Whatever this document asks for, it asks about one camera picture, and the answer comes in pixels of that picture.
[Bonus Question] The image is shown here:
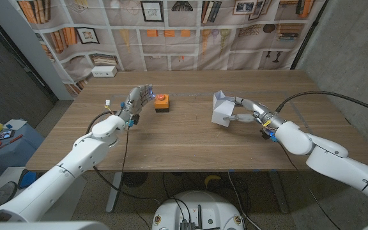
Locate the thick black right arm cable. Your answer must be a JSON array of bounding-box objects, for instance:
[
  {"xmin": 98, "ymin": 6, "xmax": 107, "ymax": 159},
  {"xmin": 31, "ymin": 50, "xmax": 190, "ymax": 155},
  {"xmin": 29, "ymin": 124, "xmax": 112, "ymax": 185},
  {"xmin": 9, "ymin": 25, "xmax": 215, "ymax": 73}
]
[{"xmin": 275, "ymin": 91, "xmax": 368, "ymax": 118}]

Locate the white paper sheet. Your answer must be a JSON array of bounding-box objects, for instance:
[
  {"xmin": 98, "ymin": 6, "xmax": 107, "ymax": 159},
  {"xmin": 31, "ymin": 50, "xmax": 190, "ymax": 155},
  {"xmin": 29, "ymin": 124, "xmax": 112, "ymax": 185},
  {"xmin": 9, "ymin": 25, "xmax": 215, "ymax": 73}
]
[{"xmin": 4, "ymin": 119, "xmax": 28, "ymax": 130}]

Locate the red pen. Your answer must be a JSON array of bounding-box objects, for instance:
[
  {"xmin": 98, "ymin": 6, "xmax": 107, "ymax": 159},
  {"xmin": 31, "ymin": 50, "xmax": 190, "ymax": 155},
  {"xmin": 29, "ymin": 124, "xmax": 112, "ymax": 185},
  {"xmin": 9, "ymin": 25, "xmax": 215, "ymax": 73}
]
[{"xmin": 0, "ymin": 134, "xmax": 24, "ymax": 156}]

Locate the orange block with red button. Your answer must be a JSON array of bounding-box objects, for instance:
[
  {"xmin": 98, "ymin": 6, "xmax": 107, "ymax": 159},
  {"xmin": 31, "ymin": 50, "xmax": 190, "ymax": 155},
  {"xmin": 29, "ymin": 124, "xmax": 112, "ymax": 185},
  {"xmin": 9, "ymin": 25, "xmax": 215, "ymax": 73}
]
[{"xmin": 153, "ymin": 93, "xmax": 170, "ymax": 113}]

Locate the blue side table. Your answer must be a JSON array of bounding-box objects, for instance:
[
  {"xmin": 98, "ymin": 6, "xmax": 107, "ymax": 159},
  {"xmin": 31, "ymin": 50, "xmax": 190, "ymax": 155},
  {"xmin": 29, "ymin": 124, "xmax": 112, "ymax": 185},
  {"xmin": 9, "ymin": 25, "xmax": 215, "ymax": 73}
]
[{"xmin": 0, "ymin": 119, "xmax": 46, "ymax": 175}]

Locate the yellow banana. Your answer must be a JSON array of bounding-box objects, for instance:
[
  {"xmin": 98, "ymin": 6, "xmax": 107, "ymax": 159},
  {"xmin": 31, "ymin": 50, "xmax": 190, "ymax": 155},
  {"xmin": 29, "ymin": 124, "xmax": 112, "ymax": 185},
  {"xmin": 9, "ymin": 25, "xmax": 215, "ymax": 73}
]
[{"xmin": 204, "ymin": 174, "xmax": 222, "ymax": 188}]

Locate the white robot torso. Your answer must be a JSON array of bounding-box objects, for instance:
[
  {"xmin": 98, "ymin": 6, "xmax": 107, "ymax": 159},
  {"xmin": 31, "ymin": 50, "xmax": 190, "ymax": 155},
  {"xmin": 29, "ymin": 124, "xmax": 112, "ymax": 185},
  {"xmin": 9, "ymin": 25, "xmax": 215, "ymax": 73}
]
[{"xmin": 151, "ymin": 190, "xmax": 245, "ymax": 230}]

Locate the blue floor item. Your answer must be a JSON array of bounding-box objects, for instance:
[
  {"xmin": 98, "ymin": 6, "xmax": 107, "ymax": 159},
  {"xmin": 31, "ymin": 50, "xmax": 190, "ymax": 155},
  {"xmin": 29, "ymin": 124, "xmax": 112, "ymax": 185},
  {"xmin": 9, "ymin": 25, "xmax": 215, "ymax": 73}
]
[{"xmin": 19, "ymin": 172, "xmax": 38, "ymax": 189}]

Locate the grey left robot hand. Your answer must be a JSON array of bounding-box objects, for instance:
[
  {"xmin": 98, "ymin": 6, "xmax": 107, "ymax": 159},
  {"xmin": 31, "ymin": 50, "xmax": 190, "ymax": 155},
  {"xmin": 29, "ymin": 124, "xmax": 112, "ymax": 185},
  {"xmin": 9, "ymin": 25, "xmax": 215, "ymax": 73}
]
[{"xmin": 119, "ymin": 84, "xmax": 155, "ymax": 128}]

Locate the black backdrop stand pole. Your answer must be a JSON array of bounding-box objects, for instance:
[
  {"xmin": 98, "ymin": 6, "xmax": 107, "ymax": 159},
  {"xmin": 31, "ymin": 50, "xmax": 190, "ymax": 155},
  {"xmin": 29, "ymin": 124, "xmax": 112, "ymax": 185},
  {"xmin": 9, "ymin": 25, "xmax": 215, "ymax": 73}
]
[{"xmin": 291, "ymin": 0, "xmax": 330, "ymax": 70}]

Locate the white milk carton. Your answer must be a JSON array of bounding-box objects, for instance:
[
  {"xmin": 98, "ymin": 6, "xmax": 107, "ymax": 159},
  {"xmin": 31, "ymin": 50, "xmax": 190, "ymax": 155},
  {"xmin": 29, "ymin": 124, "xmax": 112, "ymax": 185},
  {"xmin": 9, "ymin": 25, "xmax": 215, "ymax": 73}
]
[{"xmin": 211, "ymin": 90, "xmax": 236, "ymax": 128}]

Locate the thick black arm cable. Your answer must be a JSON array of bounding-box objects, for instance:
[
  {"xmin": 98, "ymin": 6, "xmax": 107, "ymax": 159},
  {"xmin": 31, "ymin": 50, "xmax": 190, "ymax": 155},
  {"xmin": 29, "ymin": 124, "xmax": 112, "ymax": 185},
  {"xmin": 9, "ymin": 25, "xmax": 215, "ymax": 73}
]
[
  {"xmin": 86, "ymin": 111, "xmax": 161, "ymax": 205},
  {"xmin": 275, "ymin": 91, "xmax": 368, "ymax": 118}
]

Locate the black floor fan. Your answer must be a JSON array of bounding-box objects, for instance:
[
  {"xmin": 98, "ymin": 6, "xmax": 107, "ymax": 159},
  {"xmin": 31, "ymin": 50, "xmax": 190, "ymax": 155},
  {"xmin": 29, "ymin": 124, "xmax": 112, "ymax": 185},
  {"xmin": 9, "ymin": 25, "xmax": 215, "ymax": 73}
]
[{"xmin": 123, "ymin": 172, "xmax": 149, "ymax": 188}]

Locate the white power strip box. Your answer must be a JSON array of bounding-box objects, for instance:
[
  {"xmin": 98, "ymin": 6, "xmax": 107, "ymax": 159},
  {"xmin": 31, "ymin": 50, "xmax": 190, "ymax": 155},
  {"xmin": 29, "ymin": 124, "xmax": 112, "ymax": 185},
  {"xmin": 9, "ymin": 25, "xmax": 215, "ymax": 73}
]
[{"xmin": 91, "ymin": 65, "xmax": 118, "ymax": 78}]

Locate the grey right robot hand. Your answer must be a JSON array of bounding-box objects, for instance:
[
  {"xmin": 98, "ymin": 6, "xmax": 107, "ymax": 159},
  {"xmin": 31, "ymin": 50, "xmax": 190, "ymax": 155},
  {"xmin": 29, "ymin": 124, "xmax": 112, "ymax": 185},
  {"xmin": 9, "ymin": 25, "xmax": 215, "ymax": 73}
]
[{"xmin": 222, "ymin": 96, "xmax": 286, "ymax": 132}]

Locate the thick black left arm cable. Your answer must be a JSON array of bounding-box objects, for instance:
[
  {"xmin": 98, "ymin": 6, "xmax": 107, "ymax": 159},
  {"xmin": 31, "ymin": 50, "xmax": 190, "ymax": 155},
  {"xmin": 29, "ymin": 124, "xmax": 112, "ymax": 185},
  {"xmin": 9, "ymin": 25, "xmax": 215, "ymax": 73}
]
[{"xmin": 86, "ymin": 111, "xmax": 161, "ymax": 205}]

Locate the smartphone with colourful screen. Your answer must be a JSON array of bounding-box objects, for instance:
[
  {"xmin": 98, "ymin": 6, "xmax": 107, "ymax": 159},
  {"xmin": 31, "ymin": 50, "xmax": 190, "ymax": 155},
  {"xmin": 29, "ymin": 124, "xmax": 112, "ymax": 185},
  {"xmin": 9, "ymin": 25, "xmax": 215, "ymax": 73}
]
[{"xmin": 0, "ymin": 129, "xmax": 16, "ymax": 144}]

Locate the round grey disc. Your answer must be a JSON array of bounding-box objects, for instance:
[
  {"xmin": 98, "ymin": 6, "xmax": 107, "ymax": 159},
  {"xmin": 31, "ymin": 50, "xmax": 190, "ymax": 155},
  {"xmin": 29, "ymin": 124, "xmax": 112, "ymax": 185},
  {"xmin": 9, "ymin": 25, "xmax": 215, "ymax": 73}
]
[{"xmin": 0, "ymin": 181, "xmax": 19, "ymax": 205}]

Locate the white table leg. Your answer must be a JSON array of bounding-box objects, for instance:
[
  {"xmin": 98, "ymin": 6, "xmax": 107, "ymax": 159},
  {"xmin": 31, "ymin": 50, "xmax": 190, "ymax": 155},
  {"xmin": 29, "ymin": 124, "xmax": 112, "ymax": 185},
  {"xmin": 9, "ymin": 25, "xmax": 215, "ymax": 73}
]
[
  {"xmin": 105, "ymin": 171, "xmax": 124, "ymax": 214},
  {"xmin": 268, "ymin": 171, "xmax": 289, "ymax": 214}
]

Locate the white connector with yellow wires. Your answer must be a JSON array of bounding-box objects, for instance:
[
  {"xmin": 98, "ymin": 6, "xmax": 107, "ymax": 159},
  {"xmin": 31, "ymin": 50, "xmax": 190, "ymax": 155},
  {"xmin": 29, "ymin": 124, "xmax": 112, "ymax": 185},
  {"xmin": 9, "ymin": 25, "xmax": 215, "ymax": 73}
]
[{"xmin": 104, "ymin": 99, "xmax": 116, "ymax": 115}]

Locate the printed bookshelf backdrop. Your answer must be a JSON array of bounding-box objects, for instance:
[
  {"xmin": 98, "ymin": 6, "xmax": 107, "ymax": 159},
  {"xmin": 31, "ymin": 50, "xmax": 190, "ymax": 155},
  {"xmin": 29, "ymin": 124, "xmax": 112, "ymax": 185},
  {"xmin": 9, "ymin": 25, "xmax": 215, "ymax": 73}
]
[{"xmin": 16, "ymin": 0, "xmax": 327, "ymax": 96}]

